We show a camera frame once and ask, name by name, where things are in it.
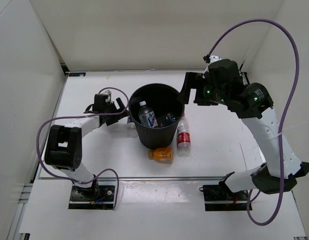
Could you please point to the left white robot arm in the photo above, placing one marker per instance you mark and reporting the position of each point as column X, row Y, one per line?
column 64, row 144

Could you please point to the orange juice bottle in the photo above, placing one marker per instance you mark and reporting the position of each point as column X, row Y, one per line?
column 164, row 155

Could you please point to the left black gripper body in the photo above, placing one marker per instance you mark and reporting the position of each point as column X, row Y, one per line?
column 111, row 119

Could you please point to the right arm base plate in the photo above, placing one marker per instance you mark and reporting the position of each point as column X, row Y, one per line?
column 218, row 200

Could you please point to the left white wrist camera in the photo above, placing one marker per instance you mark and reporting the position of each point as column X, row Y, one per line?
column 107, row 95

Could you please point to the clear bottle red label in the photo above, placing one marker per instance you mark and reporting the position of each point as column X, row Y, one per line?
column 183, row 138

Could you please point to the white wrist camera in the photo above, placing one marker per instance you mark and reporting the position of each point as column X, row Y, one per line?
column 209, row 59
column 107, row 95

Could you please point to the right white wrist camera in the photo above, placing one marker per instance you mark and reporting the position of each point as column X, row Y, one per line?
column 209, row 59

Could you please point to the black plastic waste bin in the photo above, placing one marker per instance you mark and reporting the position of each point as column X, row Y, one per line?
column 162, row 99

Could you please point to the clear plastic bottle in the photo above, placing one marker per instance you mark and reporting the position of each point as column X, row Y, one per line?
column 167, row 120

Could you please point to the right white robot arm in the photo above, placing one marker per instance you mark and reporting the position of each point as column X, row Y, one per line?
column 255, row 107

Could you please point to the clear bottle white label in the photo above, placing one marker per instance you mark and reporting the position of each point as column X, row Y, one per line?
column 147, row 116

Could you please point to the clear bottle blue label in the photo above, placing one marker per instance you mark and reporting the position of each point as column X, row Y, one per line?
column 131, row 128

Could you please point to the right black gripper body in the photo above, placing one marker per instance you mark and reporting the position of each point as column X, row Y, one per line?
column 211, row 93

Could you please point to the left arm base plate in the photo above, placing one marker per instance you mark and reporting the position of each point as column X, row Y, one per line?
column 98, row 196

